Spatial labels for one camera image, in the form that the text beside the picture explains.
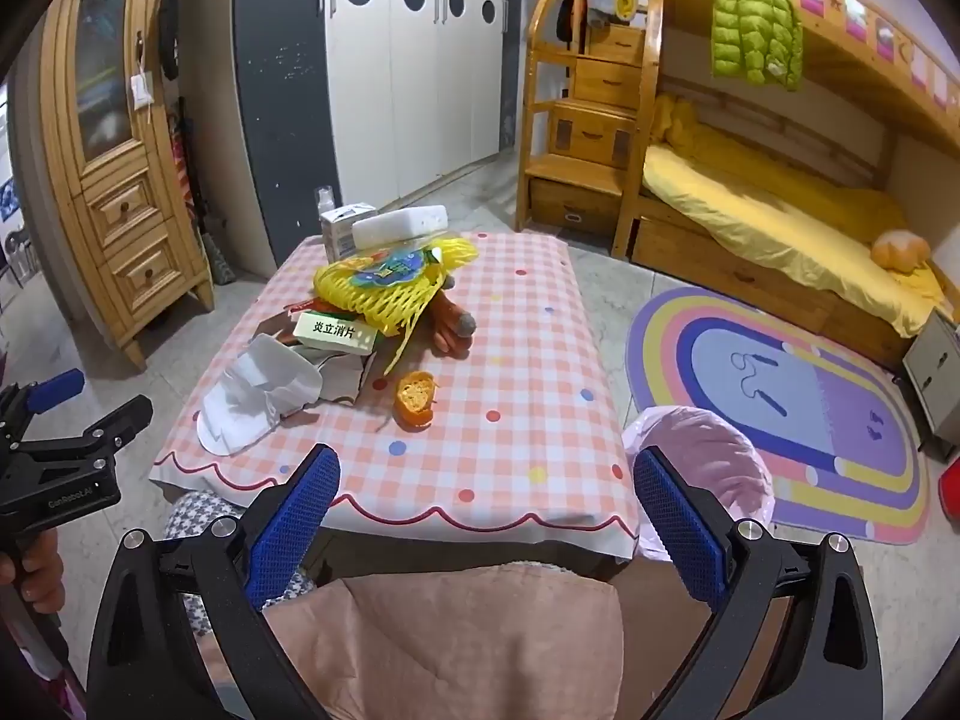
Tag dark leaning stick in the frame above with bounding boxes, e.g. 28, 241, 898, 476
172, 97, 212, 241

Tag yellow foam fruit net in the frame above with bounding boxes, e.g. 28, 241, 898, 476
313, 236, 481, 376

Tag white grey wardrobe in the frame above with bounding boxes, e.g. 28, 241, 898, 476
232, 0, 526, 280

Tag green puffer jacket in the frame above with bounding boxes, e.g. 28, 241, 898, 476
711, 0, 804, 92

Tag wooden bunk bed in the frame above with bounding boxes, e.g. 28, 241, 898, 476
630, 0, 960, 372

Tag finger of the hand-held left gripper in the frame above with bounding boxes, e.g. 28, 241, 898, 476
19, 396, 155, 466
0, 369, 86, 440

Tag white drink carton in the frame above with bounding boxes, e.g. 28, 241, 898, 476
319, 202, 376, 260

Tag person's left hand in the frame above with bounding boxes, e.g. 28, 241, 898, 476
0, 531, 67, 616

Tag wooden stair drawers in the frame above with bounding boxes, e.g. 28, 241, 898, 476
517, 0, 655, 238

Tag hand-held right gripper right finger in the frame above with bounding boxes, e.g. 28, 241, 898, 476
632, 446, 886, 720

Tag houndstooth cushion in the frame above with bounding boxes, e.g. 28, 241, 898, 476
165, 491, 316, 635

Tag grey nightstand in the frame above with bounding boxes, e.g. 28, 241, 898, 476
902, 307, 960, 463

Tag white foam block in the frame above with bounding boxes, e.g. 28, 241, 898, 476
352, 204, 449, 250

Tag yellow bedsheet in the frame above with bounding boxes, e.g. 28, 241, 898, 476
643, 94, 950, 338

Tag white green medicine box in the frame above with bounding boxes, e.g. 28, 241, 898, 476
292, 313, 376, 356

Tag pink checked tablecloth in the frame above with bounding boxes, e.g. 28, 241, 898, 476
150, 231, 642, 560

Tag brown leather sheath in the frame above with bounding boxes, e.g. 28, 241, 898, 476
427, 281, 478, 356

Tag rainbow rug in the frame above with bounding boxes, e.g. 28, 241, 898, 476
626, 285, 931, 545

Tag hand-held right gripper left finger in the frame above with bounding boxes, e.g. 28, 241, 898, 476
86, 444, 342, 720

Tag white paper sheet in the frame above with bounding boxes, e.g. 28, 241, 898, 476
196, 334, 323, 456

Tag bin with pink bag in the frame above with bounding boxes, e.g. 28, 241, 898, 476
622, 405, 773, 563

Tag wooden cabinet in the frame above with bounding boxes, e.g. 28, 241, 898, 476
37, 0, 215, 370

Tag black hanging strap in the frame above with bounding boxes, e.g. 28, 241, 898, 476
156, 0, 182, 83

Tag grey cardboard piece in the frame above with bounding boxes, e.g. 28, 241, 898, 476
259, 315, 380, 407

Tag grey patterned bag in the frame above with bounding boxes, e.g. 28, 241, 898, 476
206, 232, 236, 287

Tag orange peel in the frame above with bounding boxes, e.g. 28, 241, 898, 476
395, 370, 437, 432

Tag orange plush pillow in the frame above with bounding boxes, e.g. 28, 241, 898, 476
870, 229, 933, 272

